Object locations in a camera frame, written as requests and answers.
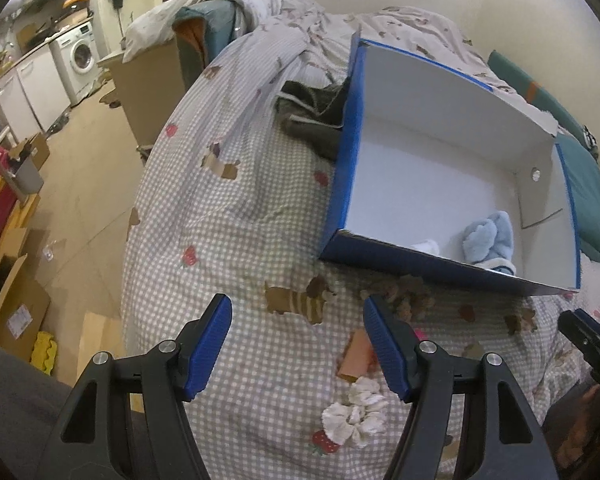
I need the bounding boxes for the teal cushion with orange stripe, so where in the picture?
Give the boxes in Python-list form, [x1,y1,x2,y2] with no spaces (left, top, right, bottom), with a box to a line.
[487,50,588,136]

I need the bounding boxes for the light blue fluffy sock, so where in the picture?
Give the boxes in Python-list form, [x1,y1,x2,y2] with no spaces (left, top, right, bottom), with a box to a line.
[461,211,516,267]

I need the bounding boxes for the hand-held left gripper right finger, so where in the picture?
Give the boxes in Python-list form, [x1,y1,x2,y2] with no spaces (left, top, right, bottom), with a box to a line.
[362,295,561,480]

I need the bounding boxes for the teal pillow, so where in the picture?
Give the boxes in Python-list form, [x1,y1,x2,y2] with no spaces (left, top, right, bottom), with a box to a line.
[555,132,600,271]

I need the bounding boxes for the small open cardboard box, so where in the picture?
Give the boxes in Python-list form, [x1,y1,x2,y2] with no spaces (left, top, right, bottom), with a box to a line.
[10,132,51,168]

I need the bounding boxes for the white cabinet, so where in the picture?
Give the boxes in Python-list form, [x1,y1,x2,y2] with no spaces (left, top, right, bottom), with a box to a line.
[0,50,72,133]

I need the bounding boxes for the yellow foam piece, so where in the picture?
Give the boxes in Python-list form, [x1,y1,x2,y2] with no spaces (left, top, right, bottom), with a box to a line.
[31,331,60,376]

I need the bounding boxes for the light wooden board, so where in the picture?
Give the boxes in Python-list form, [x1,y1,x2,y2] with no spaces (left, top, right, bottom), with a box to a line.
[77,311,131,396]

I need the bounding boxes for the person's dark trousers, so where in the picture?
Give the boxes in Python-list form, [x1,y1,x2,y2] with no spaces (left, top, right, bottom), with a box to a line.
[0,341,146,480]

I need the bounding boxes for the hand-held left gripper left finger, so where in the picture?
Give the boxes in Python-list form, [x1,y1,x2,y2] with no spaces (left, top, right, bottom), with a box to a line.
[50,293,233,480]

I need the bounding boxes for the brown fuzzy scrunchie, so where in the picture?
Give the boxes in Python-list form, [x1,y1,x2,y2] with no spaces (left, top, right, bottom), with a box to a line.
[360,275,436,322]

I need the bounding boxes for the small doll with pink hat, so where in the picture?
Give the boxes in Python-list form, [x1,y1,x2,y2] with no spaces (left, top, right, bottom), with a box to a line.
[336,329,428,380]

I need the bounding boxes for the white washing machine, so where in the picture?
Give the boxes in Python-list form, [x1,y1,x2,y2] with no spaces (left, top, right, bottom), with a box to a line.
[50,20,101,103]

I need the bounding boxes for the blue and white cardboard box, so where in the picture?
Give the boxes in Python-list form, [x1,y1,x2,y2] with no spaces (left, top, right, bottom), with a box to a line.
[319,30,581,297]

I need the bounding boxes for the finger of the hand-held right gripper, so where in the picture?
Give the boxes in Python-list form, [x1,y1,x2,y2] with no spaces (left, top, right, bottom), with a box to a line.
[558,309,600,383]

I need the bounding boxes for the white printed duvet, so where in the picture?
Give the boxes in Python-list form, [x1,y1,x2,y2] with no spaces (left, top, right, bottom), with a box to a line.
[122,0,516,96]

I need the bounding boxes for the flat cardboard boxes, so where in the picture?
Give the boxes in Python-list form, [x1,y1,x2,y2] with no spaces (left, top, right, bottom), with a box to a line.
[0,255,51,361]

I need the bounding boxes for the grey bin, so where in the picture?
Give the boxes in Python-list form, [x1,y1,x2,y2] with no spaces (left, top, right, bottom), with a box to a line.
[2,155,46,196]

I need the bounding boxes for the white frilly sock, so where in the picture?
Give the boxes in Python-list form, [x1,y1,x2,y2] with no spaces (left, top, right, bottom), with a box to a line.
[321,377,390,450]

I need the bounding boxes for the brown cardboard box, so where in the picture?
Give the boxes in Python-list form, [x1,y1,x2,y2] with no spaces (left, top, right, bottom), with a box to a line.
[97,40,191,151]

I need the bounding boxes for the dark grey cloth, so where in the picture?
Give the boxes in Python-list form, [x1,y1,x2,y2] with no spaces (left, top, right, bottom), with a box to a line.
[273,80,352,161]

